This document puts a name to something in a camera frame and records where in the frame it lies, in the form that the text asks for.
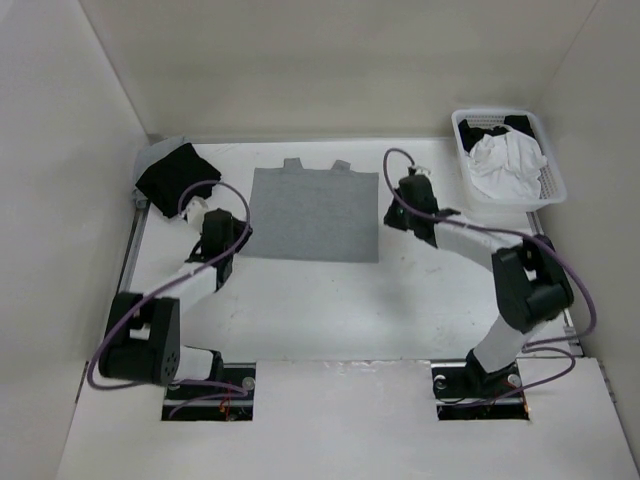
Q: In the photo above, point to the folded black tank top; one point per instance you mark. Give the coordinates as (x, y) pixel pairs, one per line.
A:
(165, 180)

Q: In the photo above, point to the black garment in basket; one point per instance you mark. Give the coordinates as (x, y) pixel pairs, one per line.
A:
(471, 135)

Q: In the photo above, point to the white crumpled tank top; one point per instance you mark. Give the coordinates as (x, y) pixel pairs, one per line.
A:
(507, 167)

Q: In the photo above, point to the metal table edge rail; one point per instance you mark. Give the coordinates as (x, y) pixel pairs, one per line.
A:
(132, 249)

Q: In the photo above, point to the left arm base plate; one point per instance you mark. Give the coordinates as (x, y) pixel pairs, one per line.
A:
(193, 403)

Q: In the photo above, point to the white foam front board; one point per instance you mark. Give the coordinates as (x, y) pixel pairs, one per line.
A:
(328, 420)

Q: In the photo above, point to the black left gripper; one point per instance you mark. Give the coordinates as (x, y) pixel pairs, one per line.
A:
(239, 229)

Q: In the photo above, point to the folded grey tank top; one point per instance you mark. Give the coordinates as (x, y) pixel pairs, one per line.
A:
(147, 157)

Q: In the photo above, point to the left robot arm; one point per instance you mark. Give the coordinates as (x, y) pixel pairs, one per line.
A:
(142, 342)

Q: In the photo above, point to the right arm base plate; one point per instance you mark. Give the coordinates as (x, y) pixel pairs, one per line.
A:
(463, 395)

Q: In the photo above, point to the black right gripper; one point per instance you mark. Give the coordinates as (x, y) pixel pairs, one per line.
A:
(390, 218)

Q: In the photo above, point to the grey tank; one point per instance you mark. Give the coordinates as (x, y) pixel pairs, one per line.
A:
(305, 214)
(147, 157)

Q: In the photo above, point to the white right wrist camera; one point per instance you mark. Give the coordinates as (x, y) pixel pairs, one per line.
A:
(419, 170)

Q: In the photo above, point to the white plastic laundry basket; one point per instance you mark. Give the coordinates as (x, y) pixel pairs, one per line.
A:
(553, 186)

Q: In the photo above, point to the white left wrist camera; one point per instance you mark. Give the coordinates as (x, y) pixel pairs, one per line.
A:
(194, 212)

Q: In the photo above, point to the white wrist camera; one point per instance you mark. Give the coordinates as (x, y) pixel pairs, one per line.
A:
(194, 212)
(419, 170)

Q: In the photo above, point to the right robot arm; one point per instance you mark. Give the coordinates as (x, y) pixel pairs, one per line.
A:
(531, 288)

